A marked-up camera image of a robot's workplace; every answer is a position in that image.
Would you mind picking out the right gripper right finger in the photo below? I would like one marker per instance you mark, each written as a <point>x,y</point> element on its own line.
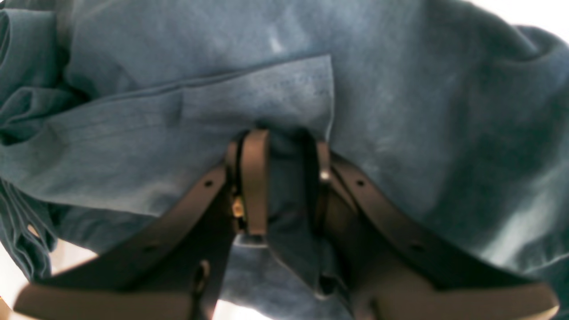
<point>392,268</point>

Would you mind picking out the dark navy t-shirt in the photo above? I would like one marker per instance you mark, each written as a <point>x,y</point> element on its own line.
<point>111,109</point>

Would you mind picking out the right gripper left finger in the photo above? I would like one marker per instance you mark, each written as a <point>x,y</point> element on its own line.
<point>173,269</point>

